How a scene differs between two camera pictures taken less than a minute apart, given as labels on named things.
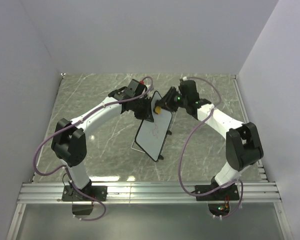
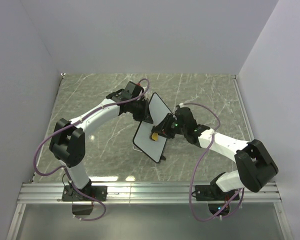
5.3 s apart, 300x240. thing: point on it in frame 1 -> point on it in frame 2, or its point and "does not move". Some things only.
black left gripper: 148,116 does not move
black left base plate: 69,193 does not move
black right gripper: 166,101 -> 162,129
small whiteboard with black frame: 152,136 does not move
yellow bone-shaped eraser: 158,110 -> 155,136
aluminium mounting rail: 144,193 does not move
